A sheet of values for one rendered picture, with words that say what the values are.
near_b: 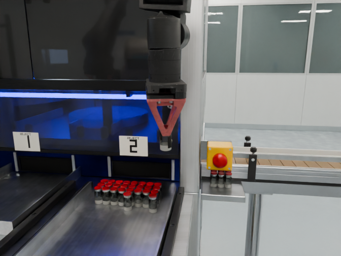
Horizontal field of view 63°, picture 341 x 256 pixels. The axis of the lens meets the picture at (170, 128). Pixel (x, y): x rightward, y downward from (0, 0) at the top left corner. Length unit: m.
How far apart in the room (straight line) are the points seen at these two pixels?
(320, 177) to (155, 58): 0.70
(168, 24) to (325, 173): 0.71
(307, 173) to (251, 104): 4.54
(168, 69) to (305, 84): 5.22
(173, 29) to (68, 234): 0.50
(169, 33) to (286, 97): 5.16
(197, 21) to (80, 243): 0.59
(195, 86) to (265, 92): 4.75
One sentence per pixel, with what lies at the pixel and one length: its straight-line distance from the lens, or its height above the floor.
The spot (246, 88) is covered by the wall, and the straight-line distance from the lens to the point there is 5.43.
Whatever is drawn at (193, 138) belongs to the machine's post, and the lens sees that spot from 0.79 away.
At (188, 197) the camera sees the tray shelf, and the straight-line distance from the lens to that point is 0.83.
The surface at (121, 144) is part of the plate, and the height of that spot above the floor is 1.02.
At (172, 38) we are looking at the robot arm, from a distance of 0.48.
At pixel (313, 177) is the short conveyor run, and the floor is 0.91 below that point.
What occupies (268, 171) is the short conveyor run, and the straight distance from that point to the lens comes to 0.95.
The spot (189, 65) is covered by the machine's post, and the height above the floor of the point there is 1.25.
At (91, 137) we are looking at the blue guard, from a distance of 0.86.
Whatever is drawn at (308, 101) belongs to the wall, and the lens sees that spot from 5.70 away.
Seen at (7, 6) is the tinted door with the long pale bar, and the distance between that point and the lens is 0.97.
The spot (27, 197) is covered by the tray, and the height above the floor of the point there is 0.88.
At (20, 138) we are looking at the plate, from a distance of 0.98.
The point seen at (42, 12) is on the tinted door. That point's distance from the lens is 0.91.
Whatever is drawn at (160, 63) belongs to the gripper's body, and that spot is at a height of 1.26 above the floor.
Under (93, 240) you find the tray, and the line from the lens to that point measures 0.67.
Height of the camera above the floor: 1.26
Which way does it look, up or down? 13 degrees down
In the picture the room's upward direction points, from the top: straight up
